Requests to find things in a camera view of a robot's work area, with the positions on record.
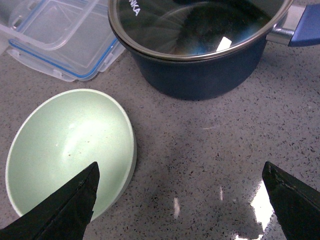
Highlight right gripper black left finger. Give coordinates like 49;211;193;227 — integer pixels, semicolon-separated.
0;161;100;240

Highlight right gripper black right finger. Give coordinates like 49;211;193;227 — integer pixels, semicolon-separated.
262;161;320;240

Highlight green bowl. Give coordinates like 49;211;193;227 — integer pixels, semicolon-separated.
5;88;137;219

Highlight dark blue pot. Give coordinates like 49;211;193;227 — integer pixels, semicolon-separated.
110;23;267;101

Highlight clear container lid blue seal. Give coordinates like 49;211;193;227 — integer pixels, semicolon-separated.
8;12;125;82

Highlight clear plastic food container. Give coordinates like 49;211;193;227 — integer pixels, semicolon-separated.
0;0;108;51

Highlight glass pot lid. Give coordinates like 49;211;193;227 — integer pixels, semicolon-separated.
108;0;292;61

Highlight blue pot handle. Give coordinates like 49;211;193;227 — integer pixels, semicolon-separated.
266;4;320;47

